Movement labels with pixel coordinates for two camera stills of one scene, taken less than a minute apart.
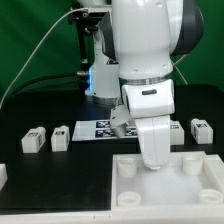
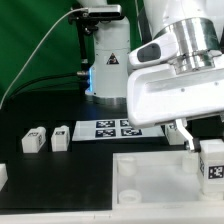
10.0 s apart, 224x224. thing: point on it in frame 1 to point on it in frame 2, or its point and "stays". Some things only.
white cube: x=60 y=139 stays
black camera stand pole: x=83 y=30 stays
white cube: x=33 y=140 stays
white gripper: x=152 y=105 to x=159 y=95
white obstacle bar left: x=3 y=175 stays
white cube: x=201 y=131 to x=211 y=164
